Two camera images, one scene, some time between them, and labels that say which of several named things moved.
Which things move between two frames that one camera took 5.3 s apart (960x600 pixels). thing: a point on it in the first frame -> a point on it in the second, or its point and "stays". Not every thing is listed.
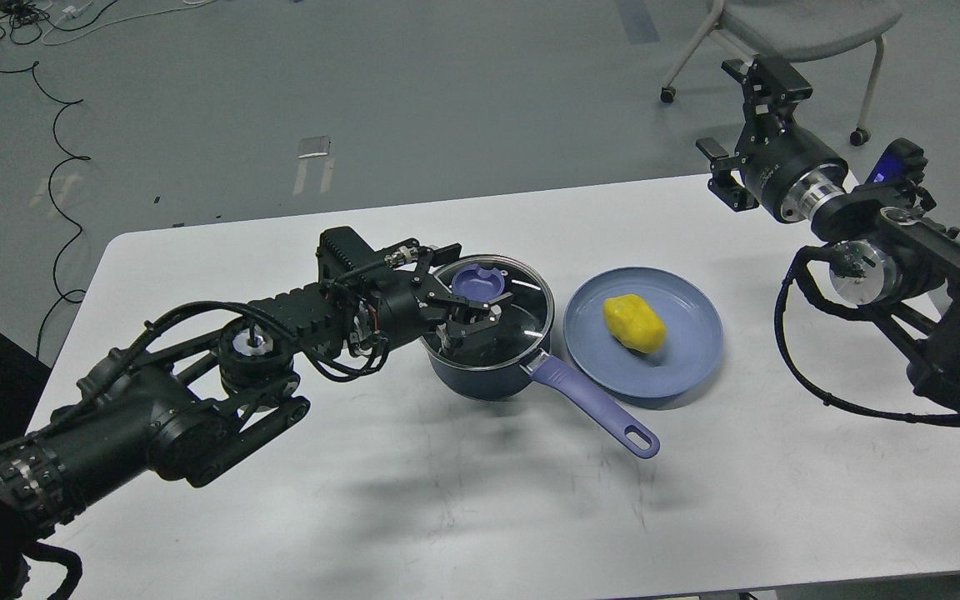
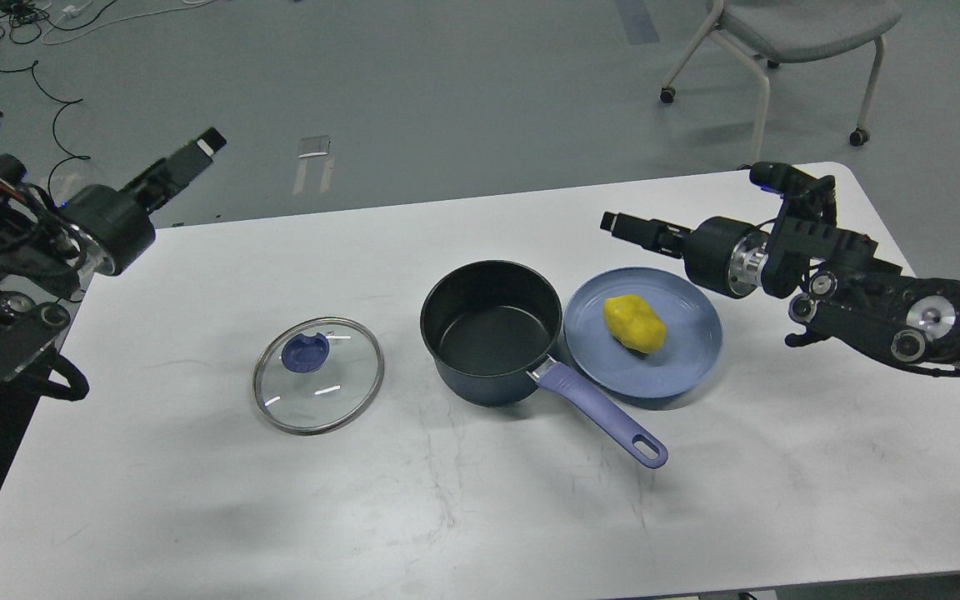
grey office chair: (800, 30) stays
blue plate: (692, 344) stays
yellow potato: (632, 322) stays
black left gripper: (407, 297) -> (112, 232)
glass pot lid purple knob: (473, 282) -> (317, 375)
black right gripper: (789, 168) -> (725, 255)
